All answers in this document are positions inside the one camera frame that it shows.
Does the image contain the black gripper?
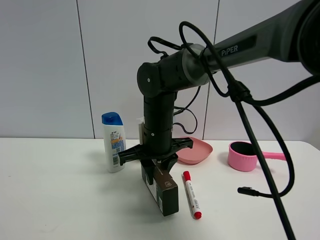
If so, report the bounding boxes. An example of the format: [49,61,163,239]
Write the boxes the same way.
[118,137,194,185]

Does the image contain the dark brown carton box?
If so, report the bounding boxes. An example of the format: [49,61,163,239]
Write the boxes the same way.
[140,160,179,217]

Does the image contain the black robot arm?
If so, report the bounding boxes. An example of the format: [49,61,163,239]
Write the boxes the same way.
[119,0,320,184]

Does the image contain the white blue-capped shampoo bottle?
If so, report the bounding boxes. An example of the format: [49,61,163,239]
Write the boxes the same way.
[101,112,126,173]

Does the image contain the red and white marker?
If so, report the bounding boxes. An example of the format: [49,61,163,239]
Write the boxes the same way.
[183,171,202,220]

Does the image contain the pink measuring cup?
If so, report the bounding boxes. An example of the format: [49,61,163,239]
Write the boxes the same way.
[227,141,288,173]

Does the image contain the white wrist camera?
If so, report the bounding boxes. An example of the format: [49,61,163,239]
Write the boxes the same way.
[136,117,145,145]

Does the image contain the black cable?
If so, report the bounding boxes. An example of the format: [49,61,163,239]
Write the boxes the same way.
[147,21,320,240]

